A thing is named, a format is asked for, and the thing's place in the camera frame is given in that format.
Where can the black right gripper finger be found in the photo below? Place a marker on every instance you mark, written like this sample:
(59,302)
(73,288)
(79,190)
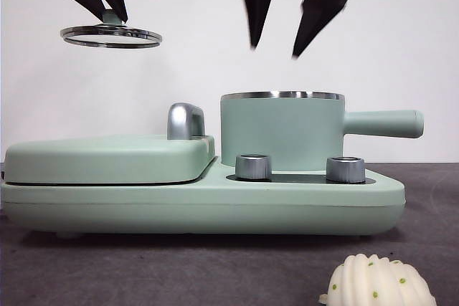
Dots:
(256,1)
(319,12)

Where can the glass pot lid green knob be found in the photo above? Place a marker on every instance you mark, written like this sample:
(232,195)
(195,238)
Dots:
(111,18)

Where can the pleated white bun green dots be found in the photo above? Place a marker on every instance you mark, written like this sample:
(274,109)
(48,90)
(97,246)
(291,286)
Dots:
(373,284)

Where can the silver control knob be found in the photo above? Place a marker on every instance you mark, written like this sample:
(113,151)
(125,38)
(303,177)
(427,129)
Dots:
(252,168)
(344,170)

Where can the green breakfast maker base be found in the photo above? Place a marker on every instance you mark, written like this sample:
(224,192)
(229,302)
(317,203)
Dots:
(201,209)

